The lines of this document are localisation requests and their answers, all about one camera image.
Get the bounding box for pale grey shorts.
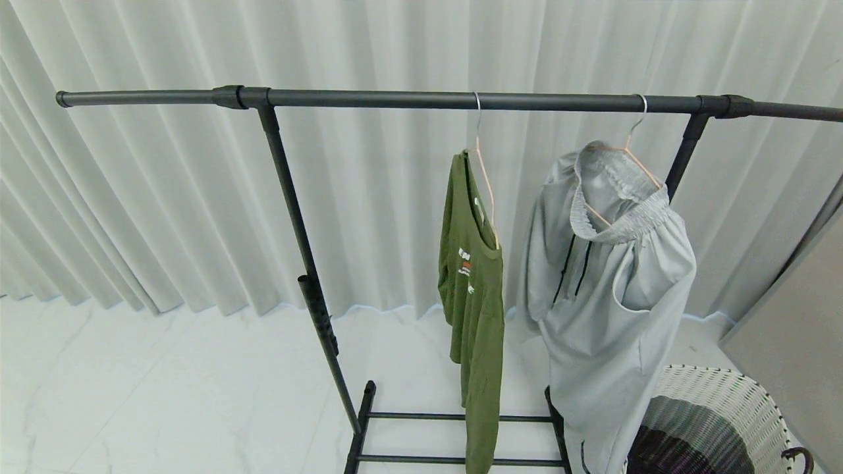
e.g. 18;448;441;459
517;140;697;474

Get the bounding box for pink clothes hanger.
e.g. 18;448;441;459
471;92;500;248
583;94;666;228

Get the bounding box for white curtain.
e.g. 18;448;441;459
0;0;843;323

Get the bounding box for green long-sleeved shirt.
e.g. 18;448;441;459
438;150;506;474

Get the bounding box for white laundry basket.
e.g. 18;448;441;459
622;365;814;474

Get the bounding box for black clothes rack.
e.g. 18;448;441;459
56;84;843;474

